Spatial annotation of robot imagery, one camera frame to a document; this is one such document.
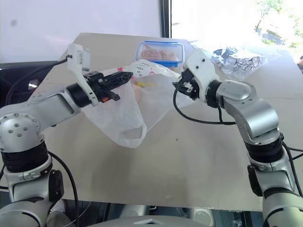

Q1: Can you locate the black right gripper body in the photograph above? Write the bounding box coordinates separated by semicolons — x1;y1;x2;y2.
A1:
180;68;202;101

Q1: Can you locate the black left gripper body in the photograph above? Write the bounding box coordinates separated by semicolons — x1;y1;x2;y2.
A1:
82;70;112;103

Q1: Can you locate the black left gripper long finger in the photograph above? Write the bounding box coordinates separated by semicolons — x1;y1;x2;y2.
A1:
103;71;134;90

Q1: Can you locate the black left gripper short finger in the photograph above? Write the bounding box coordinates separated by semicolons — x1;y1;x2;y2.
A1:
105;90;121;101

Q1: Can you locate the white translucent plastic bag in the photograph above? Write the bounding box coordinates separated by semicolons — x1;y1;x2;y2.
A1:
82;59;189;149

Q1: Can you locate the clear crumpled plastic bag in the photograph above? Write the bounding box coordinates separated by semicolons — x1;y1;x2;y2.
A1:
189;39;283;81

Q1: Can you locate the clear container with blue lid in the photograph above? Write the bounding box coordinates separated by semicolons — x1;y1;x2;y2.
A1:
135;41;185;70

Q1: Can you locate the black furniture piece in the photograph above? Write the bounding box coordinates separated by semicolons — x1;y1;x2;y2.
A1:
0;61;60;108

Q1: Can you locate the grey robot torso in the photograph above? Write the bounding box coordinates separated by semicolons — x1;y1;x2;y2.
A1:
93;214;198;227

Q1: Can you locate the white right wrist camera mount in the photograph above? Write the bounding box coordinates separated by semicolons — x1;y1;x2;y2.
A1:
181;48;223;103

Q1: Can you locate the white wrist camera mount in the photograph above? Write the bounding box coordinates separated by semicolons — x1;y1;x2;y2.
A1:
181;48;223;103
66;44;99;107

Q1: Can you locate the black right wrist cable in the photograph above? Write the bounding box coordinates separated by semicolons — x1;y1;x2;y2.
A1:
173;85;237;125

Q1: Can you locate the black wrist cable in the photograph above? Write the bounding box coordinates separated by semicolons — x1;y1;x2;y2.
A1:
5;58;72;103
173;85;237;125

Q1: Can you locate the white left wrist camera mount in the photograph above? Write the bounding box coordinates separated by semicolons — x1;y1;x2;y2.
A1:
66;44;99;107

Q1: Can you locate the dark window frame post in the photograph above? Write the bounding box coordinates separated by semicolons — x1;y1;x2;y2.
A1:
159;0;173;39

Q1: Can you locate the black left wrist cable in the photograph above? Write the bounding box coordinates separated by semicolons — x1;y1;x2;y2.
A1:
5;58;72;103

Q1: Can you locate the black left arm lower cable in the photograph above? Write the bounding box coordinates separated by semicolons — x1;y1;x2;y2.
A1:
48;151;80;227

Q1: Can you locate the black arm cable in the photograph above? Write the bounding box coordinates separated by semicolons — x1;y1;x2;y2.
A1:
281;133;303;197
48;151;80;227

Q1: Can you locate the black right arm lower cable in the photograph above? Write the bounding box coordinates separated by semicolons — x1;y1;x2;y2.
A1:
281;133;303;197

